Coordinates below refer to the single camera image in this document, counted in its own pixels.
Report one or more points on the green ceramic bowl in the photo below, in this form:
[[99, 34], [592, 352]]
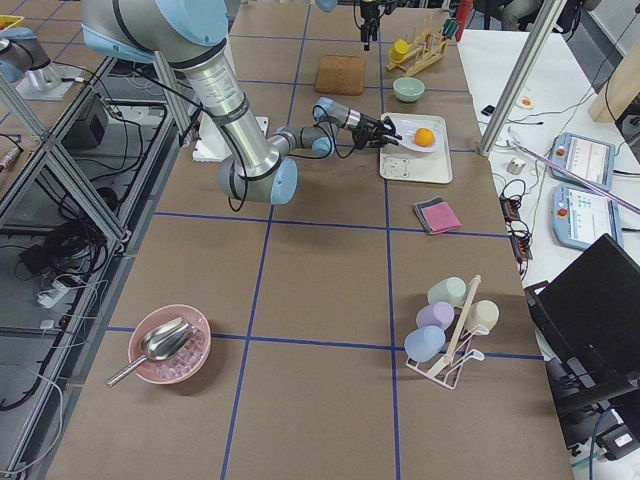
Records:
[[408, 89]]

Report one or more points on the red cylinder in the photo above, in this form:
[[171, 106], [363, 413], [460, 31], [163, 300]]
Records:
[[463, 12]]

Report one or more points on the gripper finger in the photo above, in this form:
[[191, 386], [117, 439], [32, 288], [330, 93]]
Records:
[[388, 124], [365, 37], [374, 30], [388, 139]]

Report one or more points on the white ceramic plate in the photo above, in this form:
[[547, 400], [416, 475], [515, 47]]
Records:
[[407, 127]]

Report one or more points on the cream bear serving tray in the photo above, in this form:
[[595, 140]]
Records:
[[405, 165]]

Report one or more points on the orange fruit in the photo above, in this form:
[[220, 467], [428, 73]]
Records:
[[424, 137]]

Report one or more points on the metal scoop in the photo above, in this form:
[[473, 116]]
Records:
[[157, 345]]

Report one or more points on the blue cup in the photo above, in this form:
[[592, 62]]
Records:
[[424, 343]]

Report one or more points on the small black phone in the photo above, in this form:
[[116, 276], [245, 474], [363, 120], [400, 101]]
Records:
[[488, 110]]

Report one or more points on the lower teach pendant tablet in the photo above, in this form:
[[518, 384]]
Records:
[[580, 217]]

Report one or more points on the grey cloth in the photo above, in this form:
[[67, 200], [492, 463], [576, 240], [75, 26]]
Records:
[[422, 207]]

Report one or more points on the teach pendant tablet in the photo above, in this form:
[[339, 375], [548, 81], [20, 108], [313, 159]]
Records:
[[580, 217], [590, 159]]

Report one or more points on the pink grabber stick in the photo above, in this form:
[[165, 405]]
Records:
[[562, 173]]

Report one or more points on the upper teach pendant tablet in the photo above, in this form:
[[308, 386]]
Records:
[[590, 159]]

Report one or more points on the aluminium frame post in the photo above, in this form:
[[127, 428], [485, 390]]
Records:
[[529, 54]]

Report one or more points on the green cup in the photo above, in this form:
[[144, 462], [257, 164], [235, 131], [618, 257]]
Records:
[[451, 290]]

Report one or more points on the pink cloth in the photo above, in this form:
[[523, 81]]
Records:
[[452, 220]]

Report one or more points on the fried egg toy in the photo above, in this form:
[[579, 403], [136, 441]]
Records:
[[525, 103]]

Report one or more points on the white cup rack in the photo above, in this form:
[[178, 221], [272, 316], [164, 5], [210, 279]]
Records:
[[445, 367]]

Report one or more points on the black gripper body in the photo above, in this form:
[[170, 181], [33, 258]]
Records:
[[364, 124], [368, 17]]

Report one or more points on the beige cup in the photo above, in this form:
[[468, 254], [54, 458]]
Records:
[[482, 313]]

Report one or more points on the dark green mug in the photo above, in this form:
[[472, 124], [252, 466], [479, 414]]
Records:
[[449, 28]]

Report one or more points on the pink bowl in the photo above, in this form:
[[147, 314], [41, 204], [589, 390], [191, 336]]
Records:
[[187, 361]]

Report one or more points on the purple cup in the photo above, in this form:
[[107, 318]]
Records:
[[440, 314]]

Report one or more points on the black laptop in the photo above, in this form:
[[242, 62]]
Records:
[[589, 316]]

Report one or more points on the small metal cylinder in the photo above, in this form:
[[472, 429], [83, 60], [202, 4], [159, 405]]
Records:
[[515, 166]]

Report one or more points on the wooden cutting board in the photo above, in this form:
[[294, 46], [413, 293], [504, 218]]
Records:
[[340, 75]]

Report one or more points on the wooden dish rack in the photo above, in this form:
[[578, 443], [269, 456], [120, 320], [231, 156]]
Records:
[[426, 48]]

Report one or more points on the yellow mug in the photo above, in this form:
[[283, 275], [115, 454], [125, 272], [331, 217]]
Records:
[[398, 51]]

